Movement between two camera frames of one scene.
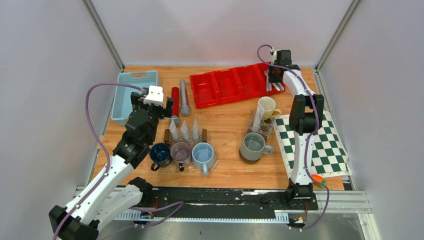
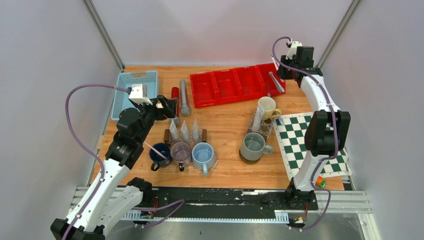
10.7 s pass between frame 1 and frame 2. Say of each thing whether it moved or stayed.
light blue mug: stayed
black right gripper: moved
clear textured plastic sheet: stayed
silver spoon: moved
